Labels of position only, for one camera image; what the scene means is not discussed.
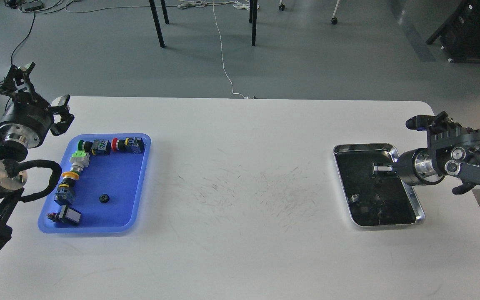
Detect light green white switch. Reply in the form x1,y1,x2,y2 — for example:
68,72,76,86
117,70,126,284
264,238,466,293
69,150,90,173

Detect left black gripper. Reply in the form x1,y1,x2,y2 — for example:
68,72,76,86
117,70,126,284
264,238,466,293
0,62,75,148

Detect green push button switch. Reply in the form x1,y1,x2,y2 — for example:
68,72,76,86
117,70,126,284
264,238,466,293
77,139,112,155

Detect black chair leg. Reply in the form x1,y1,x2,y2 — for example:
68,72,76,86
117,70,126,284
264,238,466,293
248,0,258,46

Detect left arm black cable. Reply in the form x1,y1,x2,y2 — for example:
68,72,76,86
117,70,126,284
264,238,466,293
5,160,63,203

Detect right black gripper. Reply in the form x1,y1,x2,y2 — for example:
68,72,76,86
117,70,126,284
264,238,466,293
373,149,424,186

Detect red emergency stop button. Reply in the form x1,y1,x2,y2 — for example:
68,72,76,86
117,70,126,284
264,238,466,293
111,137,145,154

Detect black table leg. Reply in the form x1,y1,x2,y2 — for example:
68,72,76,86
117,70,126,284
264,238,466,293
149,0,170,49

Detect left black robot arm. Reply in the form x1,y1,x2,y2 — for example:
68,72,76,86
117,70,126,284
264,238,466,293
0,62,74,250

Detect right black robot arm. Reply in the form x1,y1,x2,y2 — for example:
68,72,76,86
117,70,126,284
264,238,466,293
370,112,480,195

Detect blue plastic tray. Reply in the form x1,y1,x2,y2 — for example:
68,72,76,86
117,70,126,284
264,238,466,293
37,133,152,234

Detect dark cabinet in corner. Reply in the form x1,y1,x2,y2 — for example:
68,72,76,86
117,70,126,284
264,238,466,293
425,0,480,63

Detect black square white button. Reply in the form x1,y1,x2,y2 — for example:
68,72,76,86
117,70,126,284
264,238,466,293
46,205,82,226

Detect yellow ring push button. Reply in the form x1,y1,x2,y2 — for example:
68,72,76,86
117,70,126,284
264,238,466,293
54,170,81,206

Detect black cable on floor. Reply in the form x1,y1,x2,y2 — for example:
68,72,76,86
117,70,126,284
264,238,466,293
5,0,74,69

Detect white cable on floor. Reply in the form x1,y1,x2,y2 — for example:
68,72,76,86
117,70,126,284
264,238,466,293
65,0,261,100

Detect silver metal tray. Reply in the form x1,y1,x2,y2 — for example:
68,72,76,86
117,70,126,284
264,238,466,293
333,143,425,230

